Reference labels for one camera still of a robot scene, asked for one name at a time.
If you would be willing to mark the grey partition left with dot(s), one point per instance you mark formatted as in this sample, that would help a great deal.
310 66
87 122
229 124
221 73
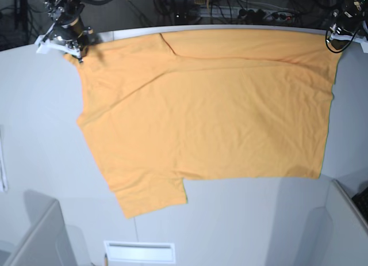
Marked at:
46 242

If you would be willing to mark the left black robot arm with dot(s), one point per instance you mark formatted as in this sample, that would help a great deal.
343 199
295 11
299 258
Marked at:
349 16

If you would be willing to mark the black keyboard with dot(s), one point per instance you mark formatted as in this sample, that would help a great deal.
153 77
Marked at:
361 202

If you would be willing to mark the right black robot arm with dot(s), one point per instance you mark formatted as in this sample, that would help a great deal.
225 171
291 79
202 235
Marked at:
68 12

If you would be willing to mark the grey partition right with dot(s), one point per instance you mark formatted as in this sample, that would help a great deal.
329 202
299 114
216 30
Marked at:
351 228

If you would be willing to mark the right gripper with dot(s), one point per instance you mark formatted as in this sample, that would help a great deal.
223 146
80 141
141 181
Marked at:
72 38

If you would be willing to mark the pencil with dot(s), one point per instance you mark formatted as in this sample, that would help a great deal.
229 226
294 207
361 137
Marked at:
105 260

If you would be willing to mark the grey partition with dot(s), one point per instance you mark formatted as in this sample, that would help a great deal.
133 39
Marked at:
351 228
46 242

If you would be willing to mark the orange yellow T-shirt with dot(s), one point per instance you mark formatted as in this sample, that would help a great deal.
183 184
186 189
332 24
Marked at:
203 105

